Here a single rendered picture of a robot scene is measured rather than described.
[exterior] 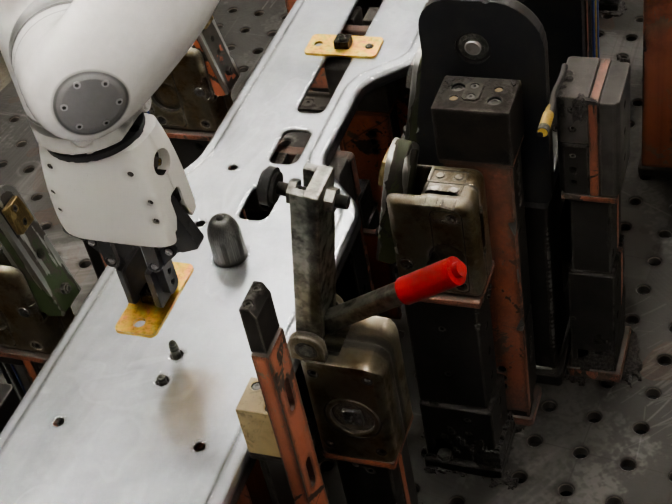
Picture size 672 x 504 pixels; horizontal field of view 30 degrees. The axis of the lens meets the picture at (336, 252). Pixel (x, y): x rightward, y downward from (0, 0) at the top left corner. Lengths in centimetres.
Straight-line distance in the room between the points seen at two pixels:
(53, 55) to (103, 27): 4
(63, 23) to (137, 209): 21
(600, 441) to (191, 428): 50
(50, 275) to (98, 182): 26
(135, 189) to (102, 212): 4
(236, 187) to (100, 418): 30
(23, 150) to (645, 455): 104
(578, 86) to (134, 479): 53
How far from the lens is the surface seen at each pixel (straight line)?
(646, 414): 138
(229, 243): 114
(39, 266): 116
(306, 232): 89
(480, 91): 110
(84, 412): 107
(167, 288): 102
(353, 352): 98
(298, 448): 93
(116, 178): 92
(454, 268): 90
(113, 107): 79
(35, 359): 124
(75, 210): 97
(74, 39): 77
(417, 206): 108
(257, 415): 94
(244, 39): 203
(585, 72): 119
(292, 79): 137
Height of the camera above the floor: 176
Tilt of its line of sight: 42 degrees down
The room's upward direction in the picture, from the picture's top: 12 degrees counter-clockwise
